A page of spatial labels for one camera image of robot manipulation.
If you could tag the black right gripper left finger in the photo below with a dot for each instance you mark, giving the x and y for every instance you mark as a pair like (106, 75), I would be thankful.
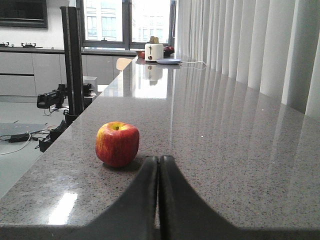
(130, 217)

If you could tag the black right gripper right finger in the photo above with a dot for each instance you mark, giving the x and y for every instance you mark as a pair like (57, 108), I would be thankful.
(183, 215)

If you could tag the red yellow apple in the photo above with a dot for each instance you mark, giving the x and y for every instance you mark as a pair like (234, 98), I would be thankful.
(117, 143)

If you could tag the black power adapter on floor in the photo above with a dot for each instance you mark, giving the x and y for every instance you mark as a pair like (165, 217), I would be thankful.
(16, 138)

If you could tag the wooden chair back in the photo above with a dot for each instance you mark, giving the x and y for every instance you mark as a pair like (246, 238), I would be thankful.
(122, 63)

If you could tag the blue plate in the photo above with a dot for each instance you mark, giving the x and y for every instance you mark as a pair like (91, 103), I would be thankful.
(169, 61)

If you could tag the red fruit bowl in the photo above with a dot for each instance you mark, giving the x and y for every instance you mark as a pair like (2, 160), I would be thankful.
(168, 51)

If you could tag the white toaster with bread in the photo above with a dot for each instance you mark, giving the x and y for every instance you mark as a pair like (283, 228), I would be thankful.
(153, 50)

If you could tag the grey kitchen cabinets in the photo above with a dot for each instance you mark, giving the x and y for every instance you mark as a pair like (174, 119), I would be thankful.
(28, 72)

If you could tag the white vertical blinds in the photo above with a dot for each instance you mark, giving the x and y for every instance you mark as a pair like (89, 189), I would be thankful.
(272, 46)

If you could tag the black vertical lift column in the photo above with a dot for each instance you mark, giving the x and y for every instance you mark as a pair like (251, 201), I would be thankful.
(73, 62)

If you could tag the dark wall-mounted screen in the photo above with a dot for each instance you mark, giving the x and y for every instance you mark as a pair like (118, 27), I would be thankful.
(24, 13)

